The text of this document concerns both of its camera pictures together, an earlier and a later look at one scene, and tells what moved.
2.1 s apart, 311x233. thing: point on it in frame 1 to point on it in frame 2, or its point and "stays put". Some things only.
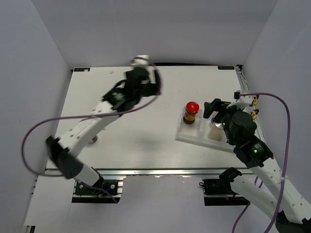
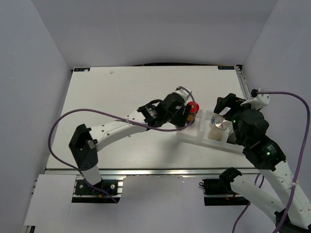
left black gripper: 153,88 to 181,119
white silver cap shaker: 215,132 stays put
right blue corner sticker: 225,67 stays put
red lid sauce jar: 192,108 stays put
